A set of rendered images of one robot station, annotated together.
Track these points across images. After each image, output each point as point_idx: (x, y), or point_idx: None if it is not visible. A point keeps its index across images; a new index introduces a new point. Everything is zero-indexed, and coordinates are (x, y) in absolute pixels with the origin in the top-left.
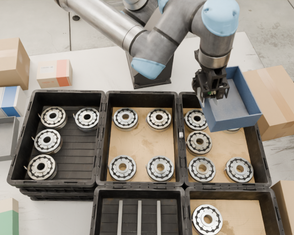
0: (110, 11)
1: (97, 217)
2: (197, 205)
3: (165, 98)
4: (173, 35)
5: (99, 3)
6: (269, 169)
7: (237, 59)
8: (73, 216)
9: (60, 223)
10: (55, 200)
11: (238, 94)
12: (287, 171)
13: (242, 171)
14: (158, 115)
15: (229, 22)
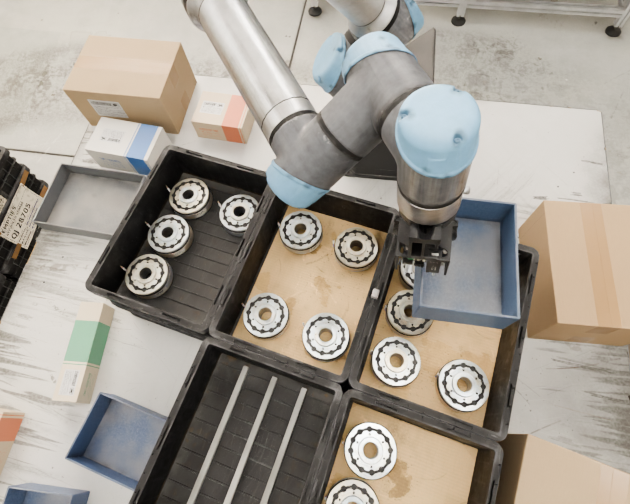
0: (257, 56)
1: (194, 385)
2: (365, 419)
3: (377, 215)
4: (345, 140)
5: (244, 34)
6: (532, 393)
7: (560, 166)
8: (181, 358)
9: (162, 362)
10: (163, 325)
11: (499, 257)
12: (566, 409)
13: (468, 389)
14: (357, 241)
15: (443, 155)
